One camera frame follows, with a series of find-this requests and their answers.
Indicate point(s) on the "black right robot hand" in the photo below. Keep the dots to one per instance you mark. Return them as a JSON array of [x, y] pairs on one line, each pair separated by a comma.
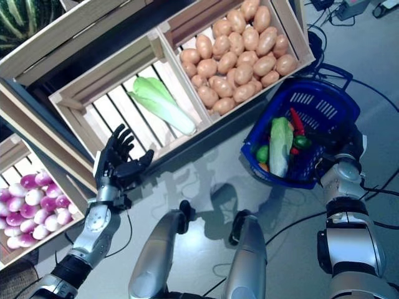
[[352, 140]]

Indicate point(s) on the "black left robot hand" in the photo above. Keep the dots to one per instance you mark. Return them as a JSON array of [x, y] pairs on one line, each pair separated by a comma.
[[115, 168]]

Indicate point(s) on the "napa cabbage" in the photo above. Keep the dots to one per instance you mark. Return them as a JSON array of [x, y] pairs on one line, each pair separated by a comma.
[[162, 106], [280, 146]]

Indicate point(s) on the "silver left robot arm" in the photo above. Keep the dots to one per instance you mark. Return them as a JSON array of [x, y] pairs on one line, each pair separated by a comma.
[[96, 224]]

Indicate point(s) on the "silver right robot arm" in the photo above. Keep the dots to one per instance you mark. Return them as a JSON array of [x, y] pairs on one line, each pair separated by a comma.
[[352, 236]]

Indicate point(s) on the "blue plastic shopping basket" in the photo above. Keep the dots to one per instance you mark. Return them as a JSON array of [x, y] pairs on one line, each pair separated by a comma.
[[327, 93]]

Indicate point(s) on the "green bell pepper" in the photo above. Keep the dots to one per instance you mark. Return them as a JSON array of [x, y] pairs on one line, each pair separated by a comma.
[[262, 154], [303, 142]]

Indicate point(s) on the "red chili pepper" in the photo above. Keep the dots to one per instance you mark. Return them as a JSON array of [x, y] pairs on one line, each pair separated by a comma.
[[297, 123]]

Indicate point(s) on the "small red pepper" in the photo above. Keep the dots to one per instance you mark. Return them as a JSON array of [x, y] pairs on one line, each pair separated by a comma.
[[294, 151]]

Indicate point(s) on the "wooden display shelf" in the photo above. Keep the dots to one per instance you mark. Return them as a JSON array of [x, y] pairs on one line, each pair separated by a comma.
[[56, 149]]

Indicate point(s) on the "purple and white turnip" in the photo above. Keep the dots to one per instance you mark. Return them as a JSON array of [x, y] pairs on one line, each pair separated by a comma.
[[44, 178], [28, 181], [54, 190]]

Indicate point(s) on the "brown potato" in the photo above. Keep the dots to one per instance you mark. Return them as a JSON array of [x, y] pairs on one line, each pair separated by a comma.
[[250, 9], [286, 64], [224, 106], [190, 56]]

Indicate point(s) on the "grey box with red label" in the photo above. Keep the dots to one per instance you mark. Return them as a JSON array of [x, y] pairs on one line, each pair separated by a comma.
[[349, 9]]

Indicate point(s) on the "black power brick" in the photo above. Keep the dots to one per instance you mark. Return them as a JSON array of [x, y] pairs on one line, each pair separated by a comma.
[[318, 3]]

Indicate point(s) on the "large green striped pumpkin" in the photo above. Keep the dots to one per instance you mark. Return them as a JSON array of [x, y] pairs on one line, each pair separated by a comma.
[[28, 18]]

